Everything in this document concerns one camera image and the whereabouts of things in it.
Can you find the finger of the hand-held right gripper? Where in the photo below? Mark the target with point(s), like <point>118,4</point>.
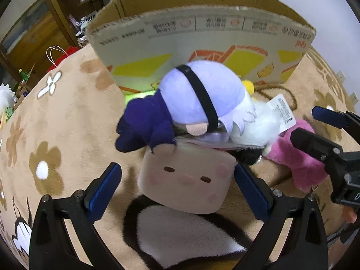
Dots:
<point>329,116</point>
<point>312,143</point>

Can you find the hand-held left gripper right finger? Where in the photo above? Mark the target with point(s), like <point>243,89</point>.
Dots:
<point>253,194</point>

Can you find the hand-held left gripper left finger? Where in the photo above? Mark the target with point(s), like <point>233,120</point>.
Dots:
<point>104,192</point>

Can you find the pink plush toy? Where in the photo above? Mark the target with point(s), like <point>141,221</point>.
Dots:
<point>303,171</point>

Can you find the beige square face plush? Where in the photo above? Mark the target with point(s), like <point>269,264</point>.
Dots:
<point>185,185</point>

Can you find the lavender-haired plush doll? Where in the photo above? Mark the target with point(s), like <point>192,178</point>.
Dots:
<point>182,90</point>

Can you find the printed cardboard box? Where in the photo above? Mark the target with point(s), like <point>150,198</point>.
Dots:
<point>168,33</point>

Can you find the person's right hand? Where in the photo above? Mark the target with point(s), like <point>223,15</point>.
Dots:
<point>353,215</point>

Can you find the black beaded plush toy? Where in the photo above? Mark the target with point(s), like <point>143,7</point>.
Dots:
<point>250,155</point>

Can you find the white paper tag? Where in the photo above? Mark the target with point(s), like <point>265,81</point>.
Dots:
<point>282,112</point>

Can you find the white furry plush toy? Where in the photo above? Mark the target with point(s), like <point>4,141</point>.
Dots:
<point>261,130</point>

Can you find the yellow plush toy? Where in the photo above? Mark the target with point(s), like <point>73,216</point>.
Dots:
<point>248,86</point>

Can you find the light green plush toy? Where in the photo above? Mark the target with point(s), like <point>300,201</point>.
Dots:
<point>135,96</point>

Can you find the white fluffy toy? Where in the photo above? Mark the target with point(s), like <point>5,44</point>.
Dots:
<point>6,97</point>

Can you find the red paper bag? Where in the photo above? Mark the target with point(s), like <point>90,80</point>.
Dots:
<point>66,54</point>

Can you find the wooden cabinet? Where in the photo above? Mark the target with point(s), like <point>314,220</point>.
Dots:
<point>31,36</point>

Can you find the wooden shelf unit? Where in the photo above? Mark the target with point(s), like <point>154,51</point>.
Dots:
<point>73,8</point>

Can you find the white wall socket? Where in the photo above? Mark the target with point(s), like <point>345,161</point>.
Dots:
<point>354,98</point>
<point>341,76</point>

